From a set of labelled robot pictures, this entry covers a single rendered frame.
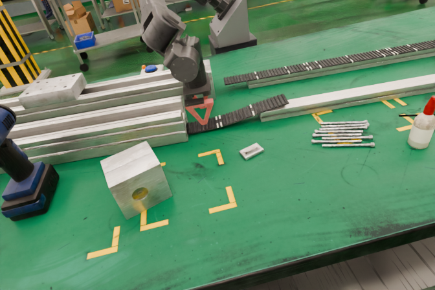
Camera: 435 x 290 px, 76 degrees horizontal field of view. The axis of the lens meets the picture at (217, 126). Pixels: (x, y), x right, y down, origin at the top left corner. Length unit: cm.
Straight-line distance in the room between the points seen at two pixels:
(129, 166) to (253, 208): 25
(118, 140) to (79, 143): 10
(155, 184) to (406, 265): 91
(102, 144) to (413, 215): 68
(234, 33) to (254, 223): 91
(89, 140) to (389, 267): 102
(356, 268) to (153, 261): 78
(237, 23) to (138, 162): 86
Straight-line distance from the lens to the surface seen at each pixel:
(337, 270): 114
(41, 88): 100
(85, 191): 72
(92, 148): 78
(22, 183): 72
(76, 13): 582
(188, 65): 57
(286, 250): 51
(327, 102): 79
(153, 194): 59
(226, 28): 127
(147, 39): 65
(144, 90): 87
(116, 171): 57
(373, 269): 117
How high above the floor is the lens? 122
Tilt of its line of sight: 36 degrees down
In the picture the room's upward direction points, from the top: 11 degrees counter-clockwise
